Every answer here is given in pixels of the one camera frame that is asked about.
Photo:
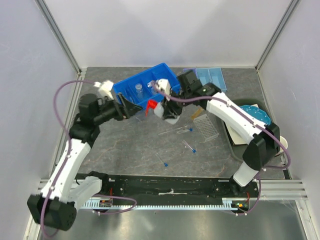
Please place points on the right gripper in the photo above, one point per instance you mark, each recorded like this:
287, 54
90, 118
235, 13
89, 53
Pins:
169, 107

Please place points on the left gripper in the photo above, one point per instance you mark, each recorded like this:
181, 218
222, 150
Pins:
128, 108

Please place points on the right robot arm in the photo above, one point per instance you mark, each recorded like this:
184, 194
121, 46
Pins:
262, 140

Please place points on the red cap wash bottle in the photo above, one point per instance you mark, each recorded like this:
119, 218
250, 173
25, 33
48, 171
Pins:
159, 111

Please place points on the pink mug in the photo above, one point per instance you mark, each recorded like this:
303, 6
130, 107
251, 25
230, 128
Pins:
284, 142

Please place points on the purple small tray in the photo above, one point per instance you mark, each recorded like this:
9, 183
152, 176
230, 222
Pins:
189, 69

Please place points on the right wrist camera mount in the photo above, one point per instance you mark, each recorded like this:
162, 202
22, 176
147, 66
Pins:
163, 87

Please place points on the blue safety goggles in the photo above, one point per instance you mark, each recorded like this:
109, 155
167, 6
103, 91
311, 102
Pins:
129, 96

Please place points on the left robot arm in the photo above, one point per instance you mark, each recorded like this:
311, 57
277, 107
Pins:
57, 204

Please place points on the blue dotted plate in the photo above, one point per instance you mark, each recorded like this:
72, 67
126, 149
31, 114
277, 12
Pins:
257, 113

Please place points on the clear glass jar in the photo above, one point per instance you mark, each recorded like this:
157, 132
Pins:
140, 93

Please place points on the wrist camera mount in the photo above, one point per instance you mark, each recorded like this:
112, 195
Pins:
163, 87
105, 88

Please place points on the light blue middle tray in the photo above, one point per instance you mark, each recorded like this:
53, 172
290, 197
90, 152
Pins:
203, 75

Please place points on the clear well plate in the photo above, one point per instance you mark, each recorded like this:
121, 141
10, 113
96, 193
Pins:
206, 127

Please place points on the light blue right tray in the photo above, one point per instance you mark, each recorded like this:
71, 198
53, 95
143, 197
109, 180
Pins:
217, 78

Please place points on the blue divided plastic bin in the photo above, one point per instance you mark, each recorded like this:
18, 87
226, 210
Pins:
154, 73

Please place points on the dark green tray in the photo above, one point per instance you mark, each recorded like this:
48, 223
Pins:
238, 150

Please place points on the glass flask white stopper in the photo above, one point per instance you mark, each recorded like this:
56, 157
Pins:
152, 86

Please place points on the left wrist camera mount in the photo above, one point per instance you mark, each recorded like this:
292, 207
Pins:
105, 88

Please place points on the light blue tray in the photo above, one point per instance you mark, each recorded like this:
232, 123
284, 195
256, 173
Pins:
203, 75
217, 78

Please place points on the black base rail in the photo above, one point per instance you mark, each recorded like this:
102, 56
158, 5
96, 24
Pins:
170, 191

